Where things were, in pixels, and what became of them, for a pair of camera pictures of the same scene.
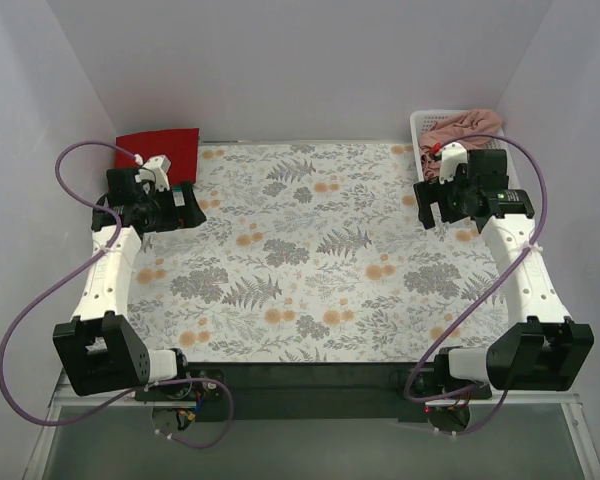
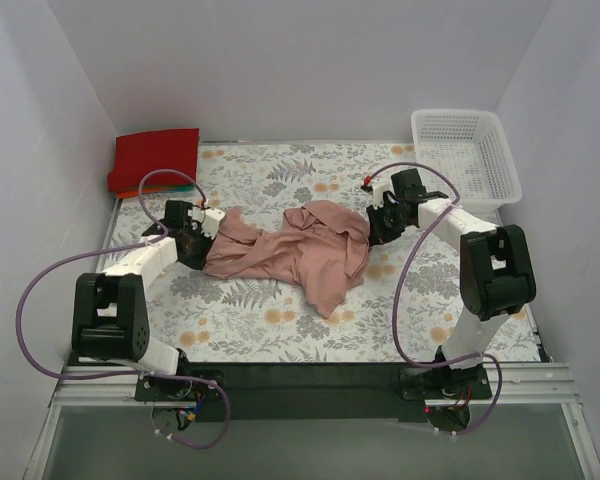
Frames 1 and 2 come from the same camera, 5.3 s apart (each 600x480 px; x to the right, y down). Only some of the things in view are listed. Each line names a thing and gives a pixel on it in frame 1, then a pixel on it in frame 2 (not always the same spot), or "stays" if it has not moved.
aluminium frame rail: [69, 396] stays
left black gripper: [189, 206] → [196, 251]
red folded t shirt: [180, 146] stays
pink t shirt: [481, 121] → [323, 244]
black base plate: [296, 392] stays
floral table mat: [320, 252] stays
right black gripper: [427, 203] → [380, 226]
